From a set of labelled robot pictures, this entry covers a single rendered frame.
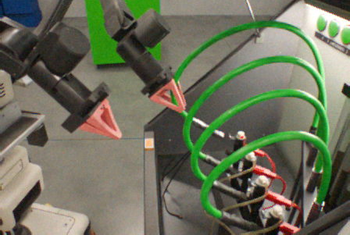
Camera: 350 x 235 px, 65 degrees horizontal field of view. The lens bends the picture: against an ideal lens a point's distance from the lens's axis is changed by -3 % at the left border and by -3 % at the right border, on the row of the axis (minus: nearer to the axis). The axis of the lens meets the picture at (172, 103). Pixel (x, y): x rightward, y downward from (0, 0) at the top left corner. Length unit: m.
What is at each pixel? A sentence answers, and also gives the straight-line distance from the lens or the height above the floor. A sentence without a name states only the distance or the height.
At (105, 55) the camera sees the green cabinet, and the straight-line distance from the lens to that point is 4.02.
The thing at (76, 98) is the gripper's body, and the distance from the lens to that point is 0.53.
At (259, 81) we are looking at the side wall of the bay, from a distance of 1.06.
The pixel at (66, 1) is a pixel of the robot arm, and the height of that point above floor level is 1.41.
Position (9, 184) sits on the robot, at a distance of 1.22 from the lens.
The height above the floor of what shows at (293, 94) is 1.35.
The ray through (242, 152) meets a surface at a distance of 0.45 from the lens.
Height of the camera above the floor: 1.58
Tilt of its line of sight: 30 degrees down
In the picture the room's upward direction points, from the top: straight up
